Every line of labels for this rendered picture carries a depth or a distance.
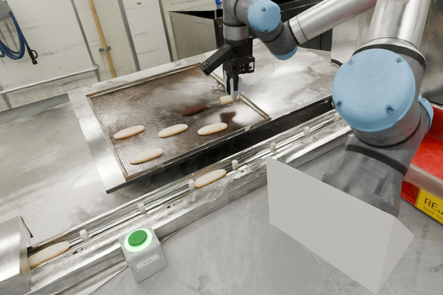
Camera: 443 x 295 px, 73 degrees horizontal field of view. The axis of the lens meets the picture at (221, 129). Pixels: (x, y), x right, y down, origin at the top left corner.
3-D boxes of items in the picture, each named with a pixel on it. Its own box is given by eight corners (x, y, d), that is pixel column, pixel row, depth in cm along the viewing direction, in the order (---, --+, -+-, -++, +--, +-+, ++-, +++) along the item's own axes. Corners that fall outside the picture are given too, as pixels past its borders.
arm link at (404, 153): (412, 178, 60) (440, 119, 61) (403, 158, 50) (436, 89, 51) (354, 155, 68) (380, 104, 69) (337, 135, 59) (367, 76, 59)
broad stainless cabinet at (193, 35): (225, 122, 288) (211, 10, 237) (182, 91, 369) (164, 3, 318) (359, 69, 363) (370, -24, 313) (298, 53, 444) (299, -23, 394)
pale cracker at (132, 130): (115, 141, 93) (115, 138, 92) (113, 134, 96) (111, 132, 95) (146, 130, 97) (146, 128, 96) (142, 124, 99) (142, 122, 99)
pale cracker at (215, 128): (200, 137, 94) (200, 134, 93) (196, 130, 96) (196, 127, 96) (229, 128, 96) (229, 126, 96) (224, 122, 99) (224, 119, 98)
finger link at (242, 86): (250, 100, 100) (249, 74, 96) (235, 105, 99) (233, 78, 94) (246, 97, 103) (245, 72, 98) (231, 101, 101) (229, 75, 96)
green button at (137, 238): (132, 253, 59) (130, 248, 58) (126, 240, 62) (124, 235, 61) (151, 243, 61) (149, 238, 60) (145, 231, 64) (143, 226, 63)
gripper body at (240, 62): (254, 74, 96) (256, 38, 89) (230, 80, 94) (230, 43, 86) (244, 65, 102) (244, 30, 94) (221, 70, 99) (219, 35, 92)
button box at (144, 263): (138, 297, 62) (123, 263, 56) (128, 268, 68) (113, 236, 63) (174, 275, 65) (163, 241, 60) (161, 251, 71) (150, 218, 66)
